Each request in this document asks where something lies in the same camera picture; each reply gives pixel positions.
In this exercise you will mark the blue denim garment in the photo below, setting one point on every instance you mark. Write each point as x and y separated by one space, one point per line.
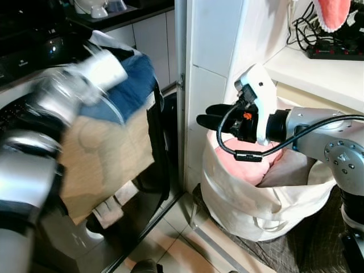
133 85

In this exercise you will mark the beige cloth garment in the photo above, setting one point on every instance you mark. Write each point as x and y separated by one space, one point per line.
108 159

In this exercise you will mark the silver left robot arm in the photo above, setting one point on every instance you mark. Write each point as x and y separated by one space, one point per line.
23 176

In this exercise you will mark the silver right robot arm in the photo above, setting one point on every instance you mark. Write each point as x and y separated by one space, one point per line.
318 131

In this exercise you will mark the black washing machine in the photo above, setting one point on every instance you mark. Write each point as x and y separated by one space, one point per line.
159 159

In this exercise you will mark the pink cloth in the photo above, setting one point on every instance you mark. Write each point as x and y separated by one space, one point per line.
247 168

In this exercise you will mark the pale grey cloth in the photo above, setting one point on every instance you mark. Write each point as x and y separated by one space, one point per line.
293 170

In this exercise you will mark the white fabric laundry bag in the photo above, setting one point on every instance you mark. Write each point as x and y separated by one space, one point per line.
250 210

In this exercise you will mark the white counter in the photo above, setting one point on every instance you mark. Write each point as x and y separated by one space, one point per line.
318 74

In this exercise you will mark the black power strip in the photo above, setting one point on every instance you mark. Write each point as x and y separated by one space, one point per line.
333 54

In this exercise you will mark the pink fluffy hanging towel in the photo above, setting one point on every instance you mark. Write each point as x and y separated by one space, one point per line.
333 14

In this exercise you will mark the black power adapter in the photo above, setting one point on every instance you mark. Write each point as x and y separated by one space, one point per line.
352 28

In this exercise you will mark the black robot foot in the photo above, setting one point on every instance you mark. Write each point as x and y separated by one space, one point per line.
145 265

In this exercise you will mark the white ceramic pot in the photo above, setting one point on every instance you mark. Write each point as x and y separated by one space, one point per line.
94 7

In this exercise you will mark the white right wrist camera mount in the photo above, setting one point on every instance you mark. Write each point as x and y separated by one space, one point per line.
259 85

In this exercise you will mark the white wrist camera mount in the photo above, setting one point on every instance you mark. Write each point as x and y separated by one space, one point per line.
105 69
259 85

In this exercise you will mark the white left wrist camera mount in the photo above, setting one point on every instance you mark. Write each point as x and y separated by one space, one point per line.
105 69

